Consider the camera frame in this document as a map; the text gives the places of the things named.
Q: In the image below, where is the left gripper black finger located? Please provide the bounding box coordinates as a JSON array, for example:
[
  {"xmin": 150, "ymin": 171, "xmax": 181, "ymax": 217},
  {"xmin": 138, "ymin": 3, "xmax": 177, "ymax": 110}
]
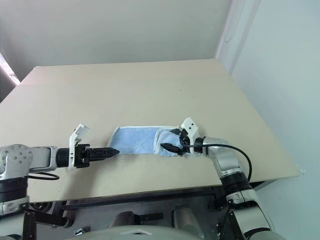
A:
[
  {"xmin": 88, "ymin": 147, "xmax": 121, "ymax": 156},
  {"xmin": 88, "ymin": 152, "xmax": 119, "ymax": 162}
]

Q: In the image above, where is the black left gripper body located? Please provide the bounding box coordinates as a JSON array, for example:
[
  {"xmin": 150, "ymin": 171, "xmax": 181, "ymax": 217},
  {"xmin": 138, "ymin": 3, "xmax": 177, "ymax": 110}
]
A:
[{"xmin": 74, "ymin": 143, "xmax": 92, "ymax": 169}]

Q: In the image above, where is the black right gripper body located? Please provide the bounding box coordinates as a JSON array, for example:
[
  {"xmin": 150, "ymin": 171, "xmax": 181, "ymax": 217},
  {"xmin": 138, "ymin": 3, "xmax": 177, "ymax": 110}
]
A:
[{"xmin": 178, "ymin": 129, "xmax": 192, "ymax": 156}]

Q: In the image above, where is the light blue towel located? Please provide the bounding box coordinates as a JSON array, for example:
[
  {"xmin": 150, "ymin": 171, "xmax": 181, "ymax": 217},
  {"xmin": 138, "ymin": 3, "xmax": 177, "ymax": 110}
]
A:
[{"xmin": 107, "ymin": 124, "xmax": 201, "ymax": 159}]

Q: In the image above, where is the dark brown rounded shape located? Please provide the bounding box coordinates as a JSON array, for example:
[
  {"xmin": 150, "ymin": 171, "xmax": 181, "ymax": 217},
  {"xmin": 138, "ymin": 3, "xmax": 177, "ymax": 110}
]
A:
[{"xmin": 109, "ymin": 210, "xmax": 141, "ymax": 228}]

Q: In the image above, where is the grey rounded shape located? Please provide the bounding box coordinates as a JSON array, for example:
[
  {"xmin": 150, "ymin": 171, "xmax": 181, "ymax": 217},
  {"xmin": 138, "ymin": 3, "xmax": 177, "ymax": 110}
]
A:
[{"xmin": 172, "ymin": 204, "xmax": 199, "ymax": 229}]

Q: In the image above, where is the grey robot torso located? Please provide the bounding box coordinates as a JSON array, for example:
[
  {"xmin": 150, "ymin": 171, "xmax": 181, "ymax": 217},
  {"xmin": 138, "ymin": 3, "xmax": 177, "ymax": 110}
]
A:
[{"xmin": 81, "ymin": 223, "xmax": 210, "ymax": 240}]

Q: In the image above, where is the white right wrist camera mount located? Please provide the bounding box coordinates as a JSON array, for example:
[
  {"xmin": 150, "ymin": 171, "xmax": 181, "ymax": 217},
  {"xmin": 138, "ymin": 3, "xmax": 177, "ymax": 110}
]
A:
[{"xmin": 180, "ymin": 117, "xmax": 201, "ymax": 154}]

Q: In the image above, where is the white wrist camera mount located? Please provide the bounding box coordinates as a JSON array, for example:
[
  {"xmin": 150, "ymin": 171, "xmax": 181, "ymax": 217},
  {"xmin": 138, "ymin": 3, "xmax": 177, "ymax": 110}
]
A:
[
  {"xmin": 68, "ymin": 122, "xmax": 91, "ymax": 171},
  {"xmin": 180, "ymin": 117, "xmax": 201, "ymax": 154}
]

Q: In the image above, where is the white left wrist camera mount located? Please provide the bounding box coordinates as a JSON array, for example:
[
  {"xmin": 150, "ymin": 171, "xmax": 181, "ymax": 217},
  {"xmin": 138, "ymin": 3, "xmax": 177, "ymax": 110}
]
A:
[{"xmin": 68, "ymin": 122, "xmax": 91, "ymax": 171}]

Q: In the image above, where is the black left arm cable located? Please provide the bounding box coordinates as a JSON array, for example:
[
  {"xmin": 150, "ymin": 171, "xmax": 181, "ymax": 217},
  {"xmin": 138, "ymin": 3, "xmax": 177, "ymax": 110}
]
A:
[{"xmin": 26, "ymin": 173, "xmax": 61, "ymax": 182}]

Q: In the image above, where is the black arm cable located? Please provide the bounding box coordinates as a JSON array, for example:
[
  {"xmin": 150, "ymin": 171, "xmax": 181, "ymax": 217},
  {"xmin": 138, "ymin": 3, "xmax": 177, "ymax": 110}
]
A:
[
  {"xmin": 181, "ymin": 139, "xmax": 253, "ymax": 182},
  {"xmin": 26, "ymin": 173, "xmax": 61, "ymax": 182}
]

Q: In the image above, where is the dark metal table frame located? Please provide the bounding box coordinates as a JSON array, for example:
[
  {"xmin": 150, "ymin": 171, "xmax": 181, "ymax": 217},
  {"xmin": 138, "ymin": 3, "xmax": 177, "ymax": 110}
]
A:
[{"xmin": 29, "ymin": 180, "xmax": 268, "ymax": 229}]

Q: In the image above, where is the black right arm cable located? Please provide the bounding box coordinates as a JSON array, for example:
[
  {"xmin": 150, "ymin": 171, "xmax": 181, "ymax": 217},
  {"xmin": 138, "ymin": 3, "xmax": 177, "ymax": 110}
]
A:
[{"xmin": 181, "ymin": 139, "xmax": 253, "ymax": 182}]

